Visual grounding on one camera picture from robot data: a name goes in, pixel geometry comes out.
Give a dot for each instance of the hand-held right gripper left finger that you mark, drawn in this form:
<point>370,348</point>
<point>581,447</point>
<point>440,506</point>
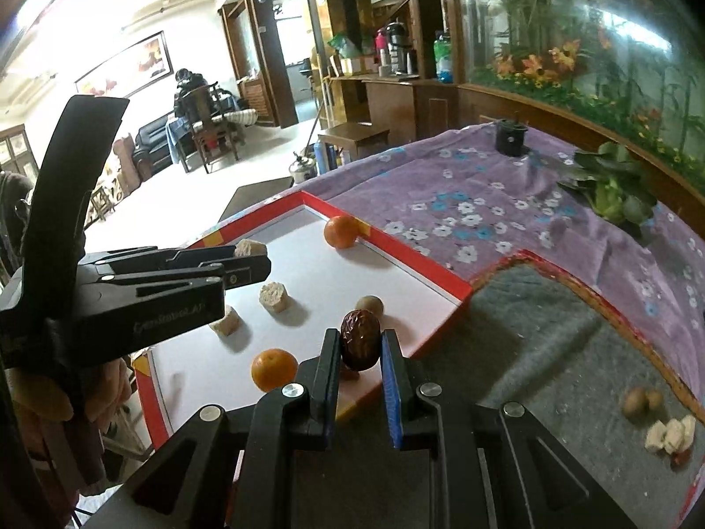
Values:
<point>332,374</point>

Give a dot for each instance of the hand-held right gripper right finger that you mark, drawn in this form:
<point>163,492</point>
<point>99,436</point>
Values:
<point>392,391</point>

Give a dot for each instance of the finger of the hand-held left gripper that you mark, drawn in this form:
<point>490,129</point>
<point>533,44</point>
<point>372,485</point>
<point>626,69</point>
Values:
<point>248,273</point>
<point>165,256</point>

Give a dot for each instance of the pale sugarcane chunk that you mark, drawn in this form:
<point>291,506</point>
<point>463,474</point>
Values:
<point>250,246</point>
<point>655,435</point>
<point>226,322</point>
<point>274,295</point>
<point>673,435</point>
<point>688,425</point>

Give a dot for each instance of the red date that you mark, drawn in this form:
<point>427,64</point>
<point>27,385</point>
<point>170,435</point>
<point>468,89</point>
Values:
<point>361,340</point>
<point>683,457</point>

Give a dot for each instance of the red cardboard box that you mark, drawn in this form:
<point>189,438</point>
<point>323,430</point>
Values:
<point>308,270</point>

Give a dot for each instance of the orange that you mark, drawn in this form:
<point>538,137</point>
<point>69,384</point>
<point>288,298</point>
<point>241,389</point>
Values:
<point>274,369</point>
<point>341,231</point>

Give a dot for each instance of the dark doormat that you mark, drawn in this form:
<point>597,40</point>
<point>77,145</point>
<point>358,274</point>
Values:
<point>253,198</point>

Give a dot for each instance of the brown longan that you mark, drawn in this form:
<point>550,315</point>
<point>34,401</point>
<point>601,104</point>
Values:
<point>369,305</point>
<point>634,402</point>
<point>654,399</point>

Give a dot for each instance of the grey felt mat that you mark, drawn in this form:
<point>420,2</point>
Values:
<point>495,352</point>

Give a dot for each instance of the black sofa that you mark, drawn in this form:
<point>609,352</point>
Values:
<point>151,140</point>

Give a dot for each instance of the metal kettle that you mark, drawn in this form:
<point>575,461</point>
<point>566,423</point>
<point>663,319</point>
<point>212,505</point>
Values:
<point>302,168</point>

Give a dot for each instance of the wooden chair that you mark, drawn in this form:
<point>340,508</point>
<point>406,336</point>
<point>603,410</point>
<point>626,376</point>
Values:
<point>212,132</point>

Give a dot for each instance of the blue bottle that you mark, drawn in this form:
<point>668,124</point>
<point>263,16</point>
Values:
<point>318,157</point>

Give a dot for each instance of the wooden stool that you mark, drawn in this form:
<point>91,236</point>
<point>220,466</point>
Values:
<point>355,140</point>

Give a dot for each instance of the green plastic bag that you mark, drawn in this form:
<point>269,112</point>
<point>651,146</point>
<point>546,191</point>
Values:
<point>344,41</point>

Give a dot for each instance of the pink bottle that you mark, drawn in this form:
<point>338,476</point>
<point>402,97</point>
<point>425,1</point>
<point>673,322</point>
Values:
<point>380,48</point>

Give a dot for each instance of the black thermos flask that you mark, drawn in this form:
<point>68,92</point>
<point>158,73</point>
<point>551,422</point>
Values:
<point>394,44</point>

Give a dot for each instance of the black cup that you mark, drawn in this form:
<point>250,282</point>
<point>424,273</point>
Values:
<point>511,138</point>

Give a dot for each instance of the green plastic bottle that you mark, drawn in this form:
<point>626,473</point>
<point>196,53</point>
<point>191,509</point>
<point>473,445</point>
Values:
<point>443,58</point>

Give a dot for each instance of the green leafy plant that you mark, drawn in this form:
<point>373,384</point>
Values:
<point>611,187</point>

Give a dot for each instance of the glass cabinet with flowers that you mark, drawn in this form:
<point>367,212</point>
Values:
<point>578,22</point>

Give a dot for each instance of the wall painting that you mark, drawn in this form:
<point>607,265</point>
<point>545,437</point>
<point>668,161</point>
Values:
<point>124,63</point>

